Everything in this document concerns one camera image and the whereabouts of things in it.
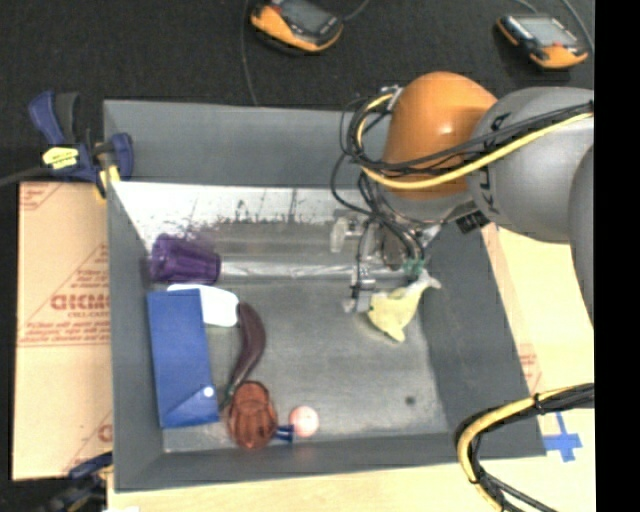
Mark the pink ball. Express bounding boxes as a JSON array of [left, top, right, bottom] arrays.
[[288, 405, 321, 439]]

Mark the pale yellow toy fish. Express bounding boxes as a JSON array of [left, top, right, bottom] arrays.
[[366, 272, 444, 344]]

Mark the white plastic container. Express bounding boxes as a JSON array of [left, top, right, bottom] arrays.
[[166, 283, 241, 329]]

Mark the blue flat box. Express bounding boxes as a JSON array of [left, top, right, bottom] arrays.
[[145, 288, 222, 430]]

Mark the brown cardboard board red print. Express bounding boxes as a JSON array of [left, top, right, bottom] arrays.
[[10, 179, 544, 482]]

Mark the purple ribbed cup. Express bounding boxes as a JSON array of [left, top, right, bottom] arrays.
[[148, 232, 222, 285]]

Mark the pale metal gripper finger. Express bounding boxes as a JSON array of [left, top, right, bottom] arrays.
[[350, 266, 377, 292], [341, 286, 373, 315]]

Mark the purple toy eggplant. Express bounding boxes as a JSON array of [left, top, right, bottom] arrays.
[[221, 301, 268, 402]]

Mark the grey metal bin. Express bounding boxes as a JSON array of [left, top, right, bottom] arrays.
[[102, 98, 547, 492]]

